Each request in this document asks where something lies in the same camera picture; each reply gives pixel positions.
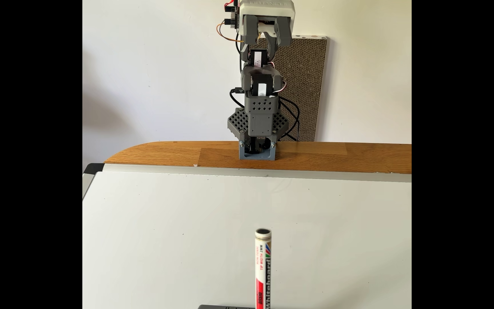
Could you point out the white whiteboard marker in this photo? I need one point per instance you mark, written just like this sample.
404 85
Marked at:
263 274

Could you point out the brown corrugated cardboard panel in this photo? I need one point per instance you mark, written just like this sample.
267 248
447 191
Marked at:
307 86

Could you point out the grey marker holder block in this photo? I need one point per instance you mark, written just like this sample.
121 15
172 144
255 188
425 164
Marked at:
212 307

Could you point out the white whiteboard with aluminium frame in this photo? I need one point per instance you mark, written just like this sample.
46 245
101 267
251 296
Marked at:
165 236

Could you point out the purple circuit board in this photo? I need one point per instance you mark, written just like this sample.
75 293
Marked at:
231 21

